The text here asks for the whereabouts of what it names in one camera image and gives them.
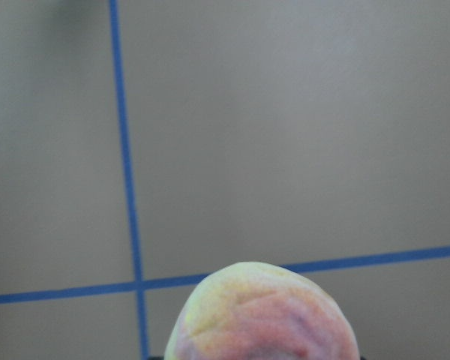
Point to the yellow pink peach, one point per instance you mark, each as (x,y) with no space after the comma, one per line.
(254,310)

